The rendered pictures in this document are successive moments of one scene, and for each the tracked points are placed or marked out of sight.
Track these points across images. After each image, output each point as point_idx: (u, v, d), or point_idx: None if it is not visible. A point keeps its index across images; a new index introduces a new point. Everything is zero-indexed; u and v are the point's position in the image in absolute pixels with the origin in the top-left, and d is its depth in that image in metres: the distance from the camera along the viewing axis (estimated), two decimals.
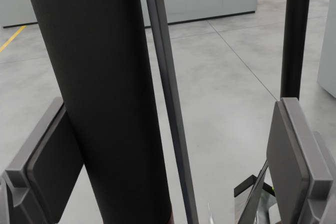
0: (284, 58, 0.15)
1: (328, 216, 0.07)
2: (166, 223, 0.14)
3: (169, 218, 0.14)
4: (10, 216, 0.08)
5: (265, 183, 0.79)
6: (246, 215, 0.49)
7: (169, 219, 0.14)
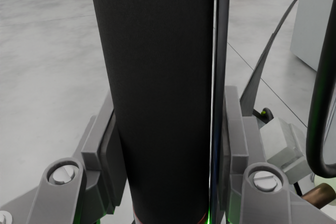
0: (329, 31, 0.13)
1: (246, 195, 0.08)
2: (206, 211, 0.13)
3: (208, 205, 0.13)
4: (77, 205, 0.08)
5: (253, 109, 0.71)
6: (244, 106, 0.40)
7: (208, 207, 0.13)
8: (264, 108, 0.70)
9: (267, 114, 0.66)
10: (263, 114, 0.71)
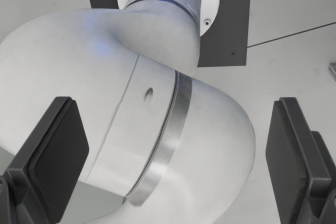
0: None
1: (326, 216, 0.07)
2: None
3: None
4: (11, 215, 0.08)
5: None
6: None
7: None
8: None
9: None
10: None
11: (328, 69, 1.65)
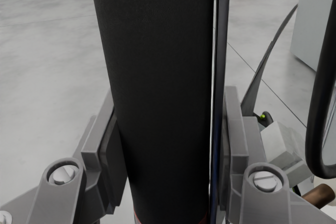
0: (327, 34, 0.14)
1: (246, 195, 0.08)
2: (206, 212, 0.13)
3: (208, 206, 0.13)
4: (77, 205, 0.08)
5: (253, 112, 0.71)
6: None
7: (208, 208, 0.13)
8: (263, 111, 0.71)
9: (267, 118, 0.66)
10: (262, 118, 0.72)
11: None
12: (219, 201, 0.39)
